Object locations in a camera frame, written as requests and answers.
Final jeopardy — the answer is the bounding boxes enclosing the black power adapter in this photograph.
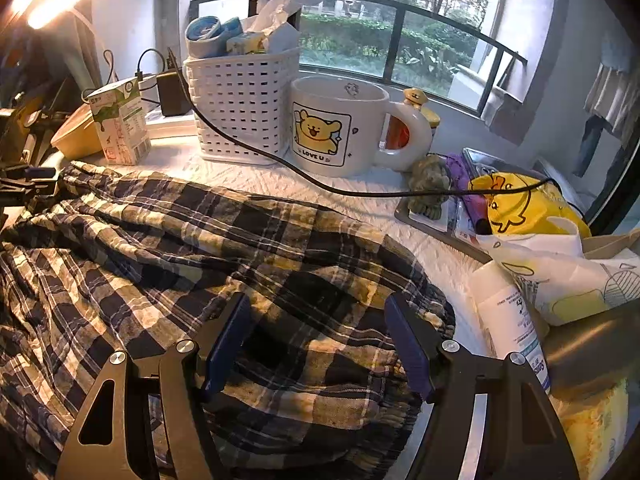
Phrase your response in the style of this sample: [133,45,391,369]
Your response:
[156,72,191,117]

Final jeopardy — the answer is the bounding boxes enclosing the steel thermos cup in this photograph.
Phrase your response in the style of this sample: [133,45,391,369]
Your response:
[542,300,639,400]

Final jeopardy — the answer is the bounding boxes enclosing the black power cable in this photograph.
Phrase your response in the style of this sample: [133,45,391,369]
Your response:
[134,48,557,198]

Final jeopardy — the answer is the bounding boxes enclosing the black balcony railing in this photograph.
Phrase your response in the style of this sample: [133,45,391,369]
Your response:
[186,0,528,117]

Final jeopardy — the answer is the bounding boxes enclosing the white lotion tube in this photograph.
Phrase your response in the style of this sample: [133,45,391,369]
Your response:
[469,261,551,393]

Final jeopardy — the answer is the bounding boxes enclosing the yellow tissue pack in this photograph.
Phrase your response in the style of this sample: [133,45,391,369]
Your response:
[550,379,628,479]

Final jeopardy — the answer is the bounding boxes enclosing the small green figurine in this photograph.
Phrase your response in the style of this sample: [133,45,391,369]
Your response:
[408,154,451,220]

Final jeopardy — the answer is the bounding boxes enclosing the plaid checked pants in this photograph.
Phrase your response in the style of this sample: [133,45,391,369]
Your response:
[1,162,456,479]

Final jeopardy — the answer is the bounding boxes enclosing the white plastic basket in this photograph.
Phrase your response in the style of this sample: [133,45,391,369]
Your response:
[184,48,299,165]

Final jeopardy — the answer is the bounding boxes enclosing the green white milk carton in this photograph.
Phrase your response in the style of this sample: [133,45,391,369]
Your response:
[87,77,151,166]

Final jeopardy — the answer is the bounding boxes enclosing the tan round bowl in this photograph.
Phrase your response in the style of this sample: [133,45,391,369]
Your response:
[51,104,102,160]

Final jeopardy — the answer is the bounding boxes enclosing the yellow cartoon bag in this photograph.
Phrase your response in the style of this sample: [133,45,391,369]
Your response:
[468,172,591,238]

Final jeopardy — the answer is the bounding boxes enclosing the white bear mug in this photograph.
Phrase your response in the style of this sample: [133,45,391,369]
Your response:
[291,75,433,177]

